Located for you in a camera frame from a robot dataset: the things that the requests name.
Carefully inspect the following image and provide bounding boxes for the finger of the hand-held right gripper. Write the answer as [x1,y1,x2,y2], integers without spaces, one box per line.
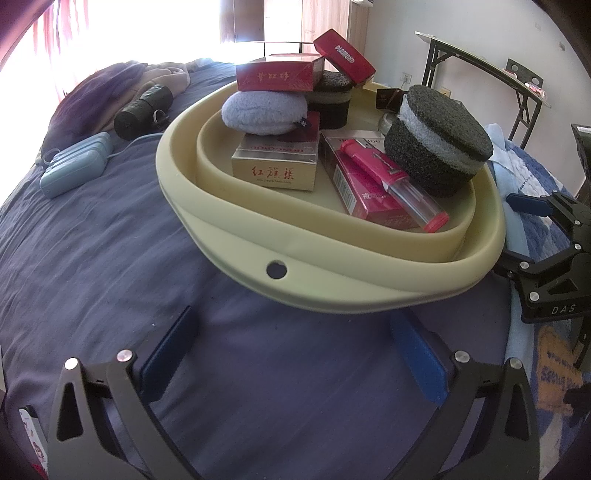
[506,191,591,243]
[496,242,591,324]

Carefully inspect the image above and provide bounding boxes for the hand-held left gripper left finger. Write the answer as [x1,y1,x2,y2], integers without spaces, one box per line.
[46,305,204,480]

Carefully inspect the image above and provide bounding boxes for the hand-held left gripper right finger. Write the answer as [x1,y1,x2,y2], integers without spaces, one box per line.
[390,310,541,480]

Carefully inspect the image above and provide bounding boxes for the large dark round sponge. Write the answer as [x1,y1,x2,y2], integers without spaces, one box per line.
[384,84,495,198]

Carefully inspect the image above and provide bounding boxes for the beige plastic basin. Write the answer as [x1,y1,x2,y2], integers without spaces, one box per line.
[156,78,507,315]

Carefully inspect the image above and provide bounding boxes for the pink tube clear cap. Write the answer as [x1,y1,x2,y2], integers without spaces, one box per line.
[340,139,450,233]

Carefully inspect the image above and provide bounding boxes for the red cigarette pack white print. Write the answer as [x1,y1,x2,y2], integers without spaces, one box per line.
[313,28,376,88]

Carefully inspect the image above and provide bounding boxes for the blue and white blanket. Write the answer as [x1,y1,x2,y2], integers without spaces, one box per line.
[485,122,591,480]

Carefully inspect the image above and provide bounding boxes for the navy bed sheet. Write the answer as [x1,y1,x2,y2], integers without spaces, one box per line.
[0,58,513,480]

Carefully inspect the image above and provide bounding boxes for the pink cigarette pack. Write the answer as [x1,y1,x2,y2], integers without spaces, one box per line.
[321,130,432,230]

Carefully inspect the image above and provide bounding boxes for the black-legged folding table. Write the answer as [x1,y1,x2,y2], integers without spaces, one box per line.
[414,31,552,151]

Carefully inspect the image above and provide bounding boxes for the dark small box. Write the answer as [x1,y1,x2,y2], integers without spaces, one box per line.
[376,88,407,112]

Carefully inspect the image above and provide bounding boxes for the small dark round sponge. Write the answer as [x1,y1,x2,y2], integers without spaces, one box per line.
[305,71,354,130]

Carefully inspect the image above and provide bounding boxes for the light blue powder puff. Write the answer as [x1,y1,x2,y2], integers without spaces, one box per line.
[222,91,308,136]

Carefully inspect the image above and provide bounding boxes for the dark purple cloth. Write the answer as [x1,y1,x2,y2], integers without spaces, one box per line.
[44,62,153,153]

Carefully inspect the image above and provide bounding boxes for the wooden wardrobe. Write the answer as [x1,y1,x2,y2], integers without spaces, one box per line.
[219,0,365,47]

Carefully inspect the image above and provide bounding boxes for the beige cloth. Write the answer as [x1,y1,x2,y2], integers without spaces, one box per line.
[139,62,191,93]

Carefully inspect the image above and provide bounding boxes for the red cigarette pack gold print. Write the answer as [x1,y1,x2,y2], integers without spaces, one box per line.
[235,53,324,92]

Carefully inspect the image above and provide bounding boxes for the red curtain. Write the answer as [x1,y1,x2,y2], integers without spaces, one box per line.
[14,0,90,112]

